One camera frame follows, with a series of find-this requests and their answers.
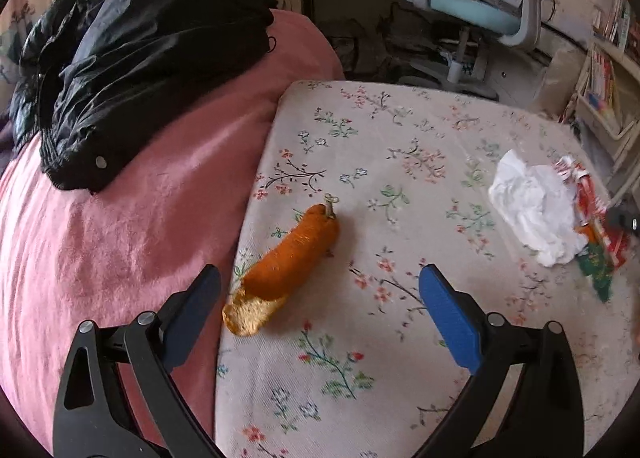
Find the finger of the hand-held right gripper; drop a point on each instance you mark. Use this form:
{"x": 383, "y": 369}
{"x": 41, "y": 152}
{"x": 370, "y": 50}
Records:
{"x": 625, "y": 222}

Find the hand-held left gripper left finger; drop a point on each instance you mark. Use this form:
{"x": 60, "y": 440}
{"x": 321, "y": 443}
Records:
{"x": 197, "y": 308}

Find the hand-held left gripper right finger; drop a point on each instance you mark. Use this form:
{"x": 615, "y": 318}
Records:
{"x": 450, "y": 318}

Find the red snack wrapper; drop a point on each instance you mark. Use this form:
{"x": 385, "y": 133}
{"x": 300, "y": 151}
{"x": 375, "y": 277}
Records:
{"x": 615, "y": 248}

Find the green snack wrapper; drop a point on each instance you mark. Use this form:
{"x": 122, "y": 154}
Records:
{"x": 597, "y": 268}

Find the white tissue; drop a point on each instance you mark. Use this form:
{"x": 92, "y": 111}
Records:
{"x": 535, "y": 208}

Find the orange sausage wrapper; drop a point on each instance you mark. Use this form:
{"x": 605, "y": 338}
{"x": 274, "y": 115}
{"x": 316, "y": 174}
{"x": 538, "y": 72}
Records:
{"x": 295, "y": 258}

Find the pink blanket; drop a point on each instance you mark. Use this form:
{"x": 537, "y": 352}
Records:
{"x": 125, "y": 248}

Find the white bookshelf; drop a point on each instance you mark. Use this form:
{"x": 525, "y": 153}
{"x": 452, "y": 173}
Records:
{"x": 605, "y": 127}

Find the row of books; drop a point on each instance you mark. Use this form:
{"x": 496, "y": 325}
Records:
{"x": 602, "y": 80}

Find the white plastic bag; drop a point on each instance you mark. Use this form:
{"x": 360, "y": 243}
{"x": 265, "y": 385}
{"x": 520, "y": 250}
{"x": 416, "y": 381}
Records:
{"x": 560, "y": 82}

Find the upright books on shelf top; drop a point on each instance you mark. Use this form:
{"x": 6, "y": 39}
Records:
{"x": 617, "y": 22}

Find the dark purple cloth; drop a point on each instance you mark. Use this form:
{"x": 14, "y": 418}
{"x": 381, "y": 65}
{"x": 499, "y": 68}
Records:
{"x": 7, "y": 142}

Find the grey blue office chair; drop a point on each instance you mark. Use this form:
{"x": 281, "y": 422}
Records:
{"x": 475, "y": 10}

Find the black jacket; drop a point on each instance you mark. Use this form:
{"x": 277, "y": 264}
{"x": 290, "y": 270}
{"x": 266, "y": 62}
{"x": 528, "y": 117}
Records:
{"x": 150, "y": 47}

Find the pink printed curtain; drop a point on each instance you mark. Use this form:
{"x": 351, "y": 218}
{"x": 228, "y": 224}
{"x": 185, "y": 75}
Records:
{"x": 15, "y": 37}

